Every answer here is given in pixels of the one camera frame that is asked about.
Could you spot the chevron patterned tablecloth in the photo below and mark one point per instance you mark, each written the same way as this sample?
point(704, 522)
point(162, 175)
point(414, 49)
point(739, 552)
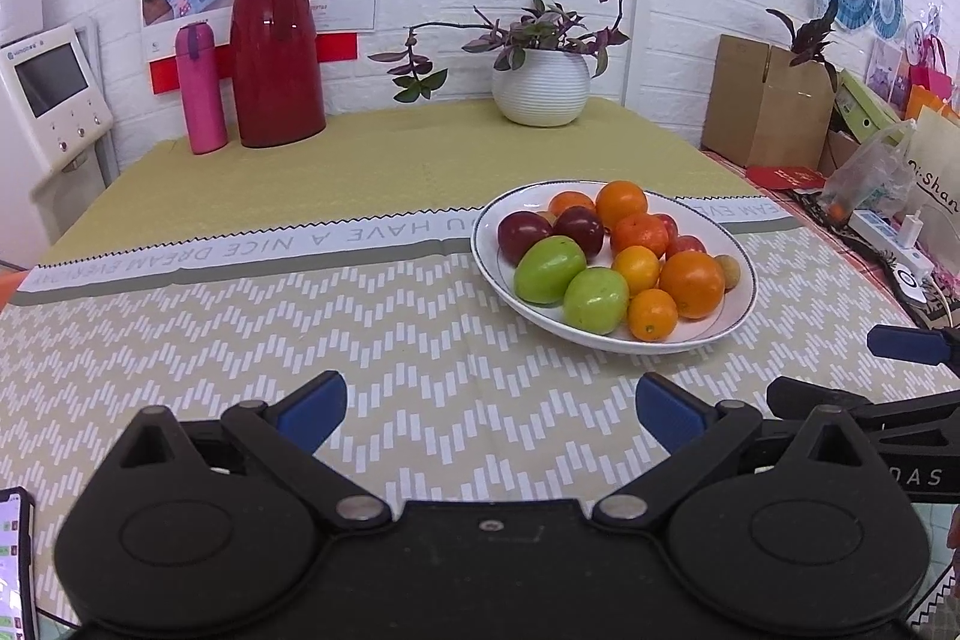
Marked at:
point(375, 340)

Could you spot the dark red plum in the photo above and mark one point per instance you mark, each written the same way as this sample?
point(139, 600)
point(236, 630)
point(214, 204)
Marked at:
point(579, 230)

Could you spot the pink gift bag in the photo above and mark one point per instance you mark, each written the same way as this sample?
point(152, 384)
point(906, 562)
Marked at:
point(934, 74)

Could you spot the kiwi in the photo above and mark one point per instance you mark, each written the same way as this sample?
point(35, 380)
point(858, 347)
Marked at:
point(727, 271)

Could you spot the clear plastic bag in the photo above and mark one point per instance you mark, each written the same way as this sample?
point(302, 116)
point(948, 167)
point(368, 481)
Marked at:
point(870, 175)

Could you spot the smartphone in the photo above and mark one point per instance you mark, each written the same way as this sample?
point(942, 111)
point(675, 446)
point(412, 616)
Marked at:
point(15, 572)

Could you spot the white charger plug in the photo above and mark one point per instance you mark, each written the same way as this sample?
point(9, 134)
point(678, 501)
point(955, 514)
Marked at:
point(911, 229)

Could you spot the large deep orange orange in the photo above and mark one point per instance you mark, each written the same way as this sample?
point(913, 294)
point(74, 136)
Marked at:
point(691, 284)

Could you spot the cream paper bag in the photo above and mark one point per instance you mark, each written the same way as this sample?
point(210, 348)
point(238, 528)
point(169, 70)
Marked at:
point(937, 160)

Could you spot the white plate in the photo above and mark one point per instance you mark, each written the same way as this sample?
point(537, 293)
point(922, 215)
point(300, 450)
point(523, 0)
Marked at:
point(487, 257)

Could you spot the green mango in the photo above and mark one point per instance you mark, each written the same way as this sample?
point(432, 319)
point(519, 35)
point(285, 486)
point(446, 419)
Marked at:
point(596, 300)
point(550, 269)

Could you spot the green box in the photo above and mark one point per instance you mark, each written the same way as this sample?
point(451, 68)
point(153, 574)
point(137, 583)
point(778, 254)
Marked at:
point(862, 100)

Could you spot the red apple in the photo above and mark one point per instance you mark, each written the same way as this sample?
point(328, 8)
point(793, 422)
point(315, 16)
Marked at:
point(523, 235)

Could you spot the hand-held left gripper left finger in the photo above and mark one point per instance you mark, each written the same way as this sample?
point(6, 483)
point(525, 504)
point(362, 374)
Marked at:
point(311, 411)

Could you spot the deep orange tangerine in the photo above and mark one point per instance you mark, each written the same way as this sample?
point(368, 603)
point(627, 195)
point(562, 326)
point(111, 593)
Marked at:
point(571, 203)
point(639, 233)

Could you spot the pink bottle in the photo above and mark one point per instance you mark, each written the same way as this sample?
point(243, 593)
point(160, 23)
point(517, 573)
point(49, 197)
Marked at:
point(202, 100)

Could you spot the large yellow-orange orange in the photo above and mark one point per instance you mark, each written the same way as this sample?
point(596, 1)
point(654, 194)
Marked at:
point(621, 203)

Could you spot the red thermos jug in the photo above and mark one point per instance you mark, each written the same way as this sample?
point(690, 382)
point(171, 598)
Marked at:
point(277, 70)

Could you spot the white power strip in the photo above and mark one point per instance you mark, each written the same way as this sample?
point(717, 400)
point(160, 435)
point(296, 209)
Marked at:
point(877, 231)

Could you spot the cardboard box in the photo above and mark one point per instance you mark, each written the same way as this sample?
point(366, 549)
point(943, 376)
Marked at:
point(757, 108)

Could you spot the red envelope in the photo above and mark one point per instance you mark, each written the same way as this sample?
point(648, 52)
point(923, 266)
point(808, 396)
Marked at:
point(784, 177)

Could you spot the red apples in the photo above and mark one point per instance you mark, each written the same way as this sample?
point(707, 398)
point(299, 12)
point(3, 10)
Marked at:
point(688, 243)

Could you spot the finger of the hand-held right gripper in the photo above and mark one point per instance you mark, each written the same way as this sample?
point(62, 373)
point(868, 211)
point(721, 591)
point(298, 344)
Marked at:
point(900, 342)
point(795, 394)

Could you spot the purple plant in white pot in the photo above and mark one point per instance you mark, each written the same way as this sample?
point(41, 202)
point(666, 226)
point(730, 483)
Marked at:
point(540, 93)

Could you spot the small wall picture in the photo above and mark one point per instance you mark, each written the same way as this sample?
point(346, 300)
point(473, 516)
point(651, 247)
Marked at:
point(885, 70)

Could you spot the medium blue paper fan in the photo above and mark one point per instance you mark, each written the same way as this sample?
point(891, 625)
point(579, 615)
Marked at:
point(889, 5)

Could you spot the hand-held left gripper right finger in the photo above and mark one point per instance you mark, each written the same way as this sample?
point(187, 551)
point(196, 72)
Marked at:
point(667, 411)

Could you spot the white machine with screen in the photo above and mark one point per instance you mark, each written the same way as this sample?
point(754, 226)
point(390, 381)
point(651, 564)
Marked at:
point(67, 115)

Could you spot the dark purple plant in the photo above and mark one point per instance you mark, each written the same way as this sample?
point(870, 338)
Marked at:
point(814, 36)

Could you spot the small red tomato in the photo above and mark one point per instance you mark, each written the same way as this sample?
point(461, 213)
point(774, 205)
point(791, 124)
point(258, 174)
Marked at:
point(668, 225)

